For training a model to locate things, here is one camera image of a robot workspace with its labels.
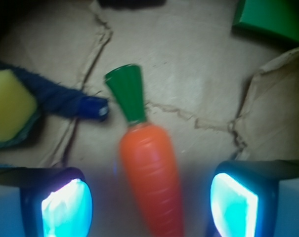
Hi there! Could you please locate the green wedge block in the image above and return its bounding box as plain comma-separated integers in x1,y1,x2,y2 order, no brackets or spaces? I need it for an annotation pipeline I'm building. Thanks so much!
232,0,299,45

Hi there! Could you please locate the brown paper bag tray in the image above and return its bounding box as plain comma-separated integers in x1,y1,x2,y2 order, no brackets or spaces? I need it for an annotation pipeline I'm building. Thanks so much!
0,0,299,173

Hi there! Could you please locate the orange plastic toy carrot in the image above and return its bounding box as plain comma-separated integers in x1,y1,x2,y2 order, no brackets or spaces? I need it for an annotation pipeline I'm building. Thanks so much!
105,64,184,237

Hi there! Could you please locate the gripper left finger glowing cyan pad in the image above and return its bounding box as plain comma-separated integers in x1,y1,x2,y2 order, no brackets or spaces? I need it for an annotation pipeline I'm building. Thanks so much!
0,167,93,237

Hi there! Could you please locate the dark blue rope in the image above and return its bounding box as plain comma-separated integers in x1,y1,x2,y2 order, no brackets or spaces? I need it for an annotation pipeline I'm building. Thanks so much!
0,60,110,123

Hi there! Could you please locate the gripper right finger glowing cyan pad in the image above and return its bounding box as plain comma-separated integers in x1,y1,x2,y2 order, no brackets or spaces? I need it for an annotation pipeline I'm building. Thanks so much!
210,160,299,237

